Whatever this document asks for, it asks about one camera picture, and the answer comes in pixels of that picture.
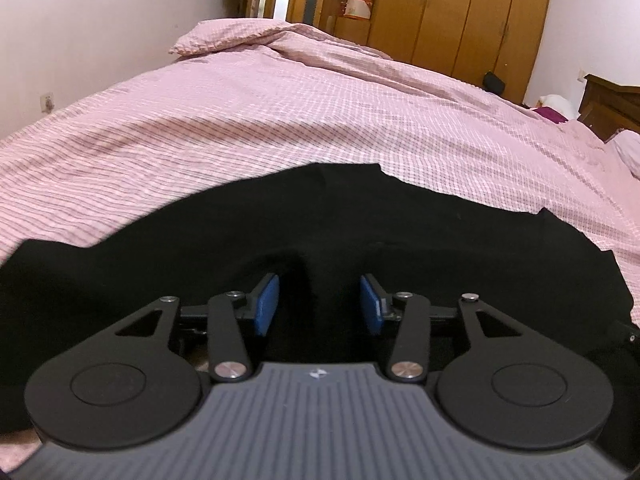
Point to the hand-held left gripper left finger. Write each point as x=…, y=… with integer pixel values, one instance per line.
x=265, y=305

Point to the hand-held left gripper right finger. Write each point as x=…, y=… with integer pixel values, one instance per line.
x=372, y=305

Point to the black garment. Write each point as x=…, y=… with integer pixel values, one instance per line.
x=310, y=225

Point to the pink checked bed sheet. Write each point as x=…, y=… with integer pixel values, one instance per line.
x=280, y=120

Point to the small black bag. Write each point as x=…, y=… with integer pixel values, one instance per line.
x=495, y=82

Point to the magenta cloth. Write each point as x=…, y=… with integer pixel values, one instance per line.
x=551, y=115

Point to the pink checked duvet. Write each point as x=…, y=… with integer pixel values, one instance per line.
x=260, y=35

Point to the white and magenta pillow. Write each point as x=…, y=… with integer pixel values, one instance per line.
x=557, y=102

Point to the white and red container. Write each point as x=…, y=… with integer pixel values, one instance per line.
x=356, y=8

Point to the pink checked pillow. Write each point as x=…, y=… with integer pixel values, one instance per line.
x=629, y=152

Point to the wooden wardrobe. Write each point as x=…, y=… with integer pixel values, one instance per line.
x=450, y=10

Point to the wooden headboard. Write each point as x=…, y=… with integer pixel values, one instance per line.
x=607, y=105

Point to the wall socket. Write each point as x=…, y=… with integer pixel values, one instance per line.
x=48, y=102

